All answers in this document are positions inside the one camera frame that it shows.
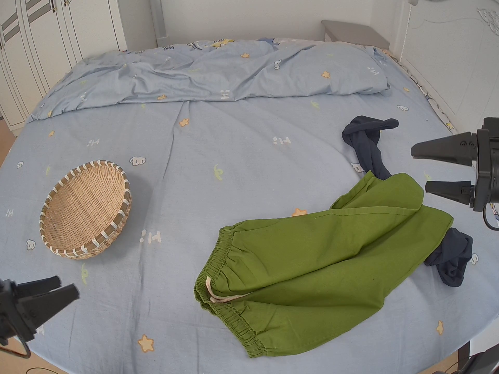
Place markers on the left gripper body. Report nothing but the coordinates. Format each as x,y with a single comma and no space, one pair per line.
9,310

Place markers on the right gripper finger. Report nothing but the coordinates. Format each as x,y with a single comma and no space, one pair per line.
456,191
452,148

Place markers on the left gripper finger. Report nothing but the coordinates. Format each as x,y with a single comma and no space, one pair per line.
37,286
46,304

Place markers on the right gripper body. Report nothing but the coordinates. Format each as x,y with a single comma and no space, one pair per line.
487,170

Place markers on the green shorts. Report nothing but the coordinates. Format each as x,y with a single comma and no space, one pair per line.
312,255

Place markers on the dark blue garment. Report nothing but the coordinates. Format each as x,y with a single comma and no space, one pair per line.
368,150

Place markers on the round woven basket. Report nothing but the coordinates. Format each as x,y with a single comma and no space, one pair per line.
85,208

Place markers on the bed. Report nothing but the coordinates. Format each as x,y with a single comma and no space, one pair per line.
234,162

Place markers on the grey bedside table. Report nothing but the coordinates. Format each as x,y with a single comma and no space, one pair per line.
351,31

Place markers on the pale blue quilt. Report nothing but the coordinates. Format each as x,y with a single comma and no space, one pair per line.
234,76

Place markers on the white wardrobe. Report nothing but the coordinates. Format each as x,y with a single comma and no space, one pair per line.
39,33

